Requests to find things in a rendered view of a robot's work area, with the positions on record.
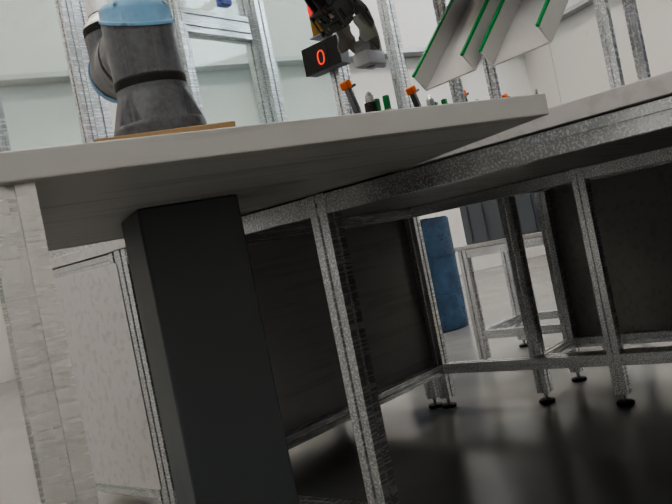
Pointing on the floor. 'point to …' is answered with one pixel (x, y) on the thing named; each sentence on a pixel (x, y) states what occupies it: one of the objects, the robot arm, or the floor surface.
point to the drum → (444, 273)
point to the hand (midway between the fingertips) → (368, 45)
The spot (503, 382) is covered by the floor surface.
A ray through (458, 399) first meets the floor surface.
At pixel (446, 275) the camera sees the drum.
